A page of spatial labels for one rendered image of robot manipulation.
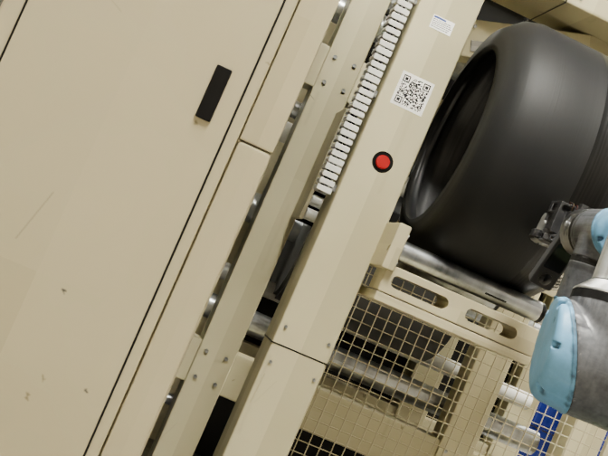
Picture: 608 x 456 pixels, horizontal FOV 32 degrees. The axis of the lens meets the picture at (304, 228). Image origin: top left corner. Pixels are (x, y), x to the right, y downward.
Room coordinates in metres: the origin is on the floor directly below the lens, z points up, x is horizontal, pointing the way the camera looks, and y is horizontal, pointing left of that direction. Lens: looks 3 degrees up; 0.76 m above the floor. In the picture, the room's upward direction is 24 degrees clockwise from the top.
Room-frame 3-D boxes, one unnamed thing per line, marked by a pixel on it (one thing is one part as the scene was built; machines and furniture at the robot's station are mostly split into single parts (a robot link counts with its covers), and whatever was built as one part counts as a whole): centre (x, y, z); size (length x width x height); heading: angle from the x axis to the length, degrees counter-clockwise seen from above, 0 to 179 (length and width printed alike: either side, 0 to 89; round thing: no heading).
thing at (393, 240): (2.37, -0.16, 0.90); 0.40 x 0.03 x 0.10; 8
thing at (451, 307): (2.25, -0.36, 0.83); 0.36 x 0.09 x 0.06; 98
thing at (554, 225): (2.00, -0.46, 1.05); 0.12 x 0.08 x 0.09; 8
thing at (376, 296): (2.39, -0.34, 0.80); 0.37 x 0.36 x 0.02; 8
